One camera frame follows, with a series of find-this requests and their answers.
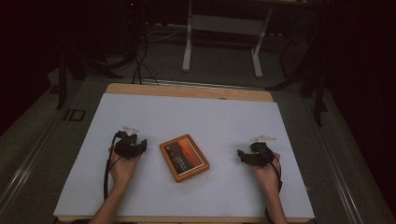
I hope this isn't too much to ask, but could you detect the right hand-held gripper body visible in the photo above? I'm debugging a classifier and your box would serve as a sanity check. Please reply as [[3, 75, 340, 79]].
[[247, 134, 277, 168]]

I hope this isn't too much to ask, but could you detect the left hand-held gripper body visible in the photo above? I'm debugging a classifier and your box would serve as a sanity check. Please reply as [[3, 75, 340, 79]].
[[113, 125, 145, 161]]

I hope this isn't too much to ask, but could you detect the person's left hand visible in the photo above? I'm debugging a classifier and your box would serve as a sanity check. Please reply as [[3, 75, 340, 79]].
[[108, 148, 143, 189]]

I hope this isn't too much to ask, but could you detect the person's right hand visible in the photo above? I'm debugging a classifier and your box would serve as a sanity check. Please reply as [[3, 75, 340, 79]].
[[248, 152, 283, 194]]

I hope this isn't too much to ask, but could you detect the white table sheet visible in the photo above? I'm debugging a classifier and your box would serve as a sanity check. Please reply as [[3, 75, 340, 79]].
[[52, 92, 316, 219]]

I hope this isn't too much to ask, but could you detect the metal floor strip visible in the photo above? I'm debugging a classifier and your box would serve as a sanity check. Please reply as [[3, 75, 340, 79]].
[[136, 77, 260, 91]]

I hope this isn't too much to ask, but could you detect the black metal stand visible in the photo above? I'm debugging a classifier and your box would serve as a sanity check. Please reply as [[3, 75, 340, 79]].
[[55, 50, 124, 110], [265, 18, 331, 128]]

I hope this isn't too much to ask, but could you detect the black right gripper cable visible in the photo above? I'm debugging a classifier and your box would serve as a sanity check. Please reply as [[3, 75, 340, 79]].
[[263, 148, 284, 224]]

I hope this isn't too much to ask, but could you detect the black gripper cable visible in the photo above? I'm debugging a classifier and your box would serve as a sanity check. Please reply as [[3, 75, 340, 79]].
[[263, 148, 284, 224], [103, 131, 123, 201]]

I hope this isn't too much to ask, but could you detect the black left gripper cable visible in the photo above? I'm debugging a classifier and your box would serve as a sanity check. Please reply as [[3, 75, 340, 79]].
[[103, 131, 123, 201]]

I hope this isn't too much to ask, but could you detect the black floor bracket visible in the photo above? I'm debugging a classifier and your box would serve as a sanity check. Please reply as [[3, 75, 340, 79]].
[[63, 107, 86, 122]]

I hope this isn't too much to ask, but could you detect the metal floor rail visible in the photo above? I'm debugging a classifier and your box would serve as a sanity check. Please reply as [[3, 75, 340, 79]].
[[303, 92, 367, 224], [0, 116, 62, 216]]

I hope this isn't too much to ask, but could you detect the bundle of black floor cables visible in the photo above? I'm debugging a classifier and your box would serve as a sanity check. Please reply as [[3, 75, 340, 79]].
[[122, 18, 162, 86]]

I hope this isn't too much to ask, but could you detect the white metal desk frame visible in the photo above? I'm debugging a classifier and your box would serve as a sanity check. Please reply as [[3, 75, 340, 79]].
[[181, 0, 276, 79]]

